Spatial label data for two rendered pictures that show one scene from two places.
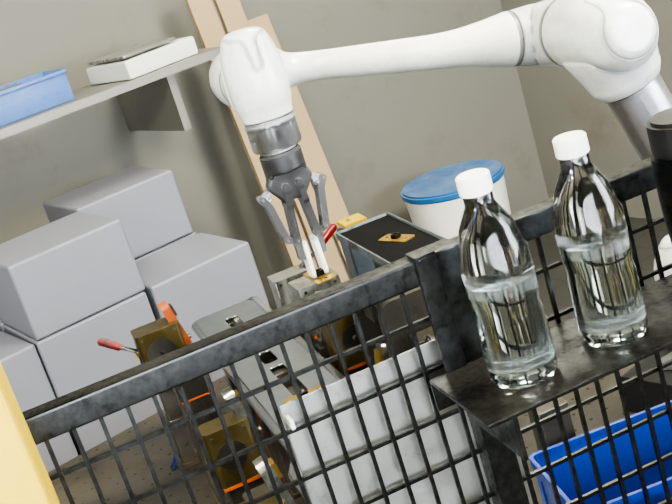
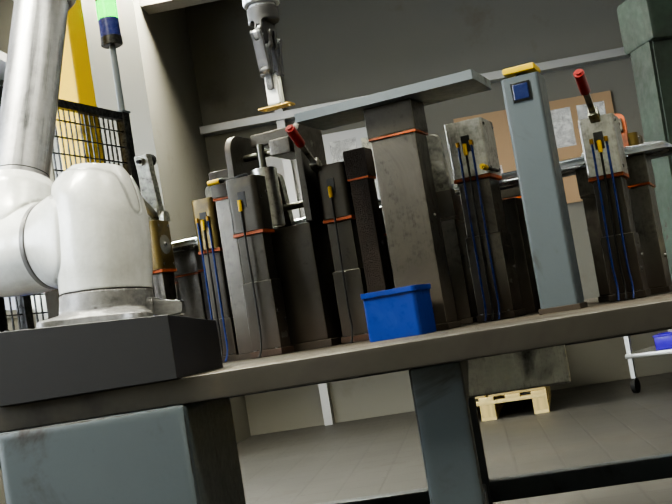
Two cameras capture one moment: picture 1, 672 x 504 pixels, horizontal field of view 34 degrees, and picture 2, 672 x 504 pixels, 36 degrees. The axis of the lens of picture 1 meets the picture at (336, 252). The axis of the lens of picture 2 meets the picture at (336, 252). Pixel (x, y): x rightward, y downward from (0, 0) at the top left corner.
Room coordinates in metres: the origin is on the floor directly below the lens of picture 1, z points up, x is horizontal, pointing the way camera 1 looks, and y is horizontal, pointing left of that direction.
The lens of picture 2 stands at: (3.42, -1.83, 0.74)
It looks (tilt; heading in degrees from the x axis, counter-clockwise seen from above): 4 degrees up; 127
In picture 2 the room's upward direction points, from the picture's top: 9 degrees counter-clockwise
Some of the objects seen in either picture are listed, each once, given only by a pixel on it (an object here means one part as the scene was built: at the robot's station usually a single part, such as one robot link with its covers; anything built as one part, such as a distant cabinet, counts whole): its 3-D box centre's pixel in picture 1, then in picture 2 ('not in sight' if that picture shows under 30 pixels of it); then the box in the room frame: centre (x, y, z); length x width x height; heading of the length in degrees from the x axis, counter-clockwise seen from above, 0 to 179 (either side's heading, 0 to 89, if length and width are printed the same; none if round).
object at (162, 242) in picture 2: not in sight; (159, 296); (1.61, -0.15, 0.87); 0.10 x 0.07 x 0.35; 104
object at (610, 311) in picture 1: (592, 237); not in sight; (0.97, -0.23, 1.53); 0.07 x 0.07 x 0.20
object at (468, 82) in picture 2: (391, 240); (392, 101); (2.33, -0.12, 1.16); 0.37 x 0.14 x 0.02; 14
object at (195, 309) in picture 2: not in sight; (195, 306); (1.55, 0.02, 0.84); 0.07 x 0.04 x 0.29; 14
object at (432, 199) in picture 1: (467, 237); not in sight; (4.78, -0.59, 0.29); 0.47 x 0.47 x 0.58
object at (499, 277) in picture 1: (499, 276); not in sight; (0.95, -0.13, 1.53); 0.07 x 0.07 x 0.20
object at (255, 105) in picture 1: (252, 73); not in sight; (1.92, 0.04, 1.65); 0.13 x 0.11 x 0.16; 12
